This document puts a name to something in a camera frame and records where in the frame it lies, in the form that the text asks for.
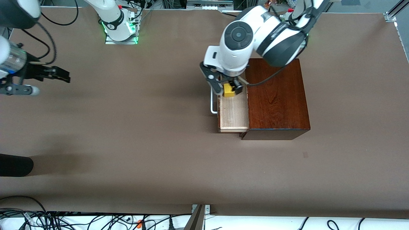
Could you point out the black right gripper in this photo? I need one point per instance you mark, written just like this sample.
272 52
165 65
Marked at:
33 70

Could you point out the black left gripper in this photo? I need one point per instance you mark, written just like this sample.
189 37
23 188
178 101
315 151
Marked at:
236 84

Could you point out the yellow block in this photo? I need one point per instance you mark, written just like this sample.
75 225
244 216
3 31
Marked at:
228 89

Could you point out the wooden drawer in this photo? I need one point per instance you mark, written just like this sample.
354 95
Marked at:
233 111

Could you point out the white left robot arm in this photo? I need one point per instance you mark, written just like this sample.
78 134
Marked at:
230 59

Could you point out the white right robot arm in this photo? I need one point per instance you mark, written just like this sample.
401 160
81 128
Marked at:
111 16

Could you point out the dark brown wooden cabinet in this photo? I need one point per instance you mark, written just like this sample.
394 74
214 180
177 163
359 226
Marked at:
281 105

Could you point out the white power strip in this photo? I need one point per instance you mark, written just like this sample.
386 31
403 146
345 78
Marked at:
211 8

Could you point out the black cylinder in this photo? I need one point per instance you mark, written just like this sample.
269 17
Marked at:
16 164

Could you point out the brown paper table cover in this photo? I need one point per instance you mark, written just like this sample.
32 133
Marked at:
143 127

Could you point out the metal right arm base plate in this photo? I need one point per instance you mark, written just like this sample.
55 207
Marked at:
121 42

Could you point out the metal bracket with dark bar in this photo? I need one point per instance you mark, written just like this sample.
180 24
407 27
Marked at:
196 220

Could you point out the aluminium frame profile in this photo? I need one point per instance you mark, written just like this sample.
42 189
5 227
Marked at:
391 16

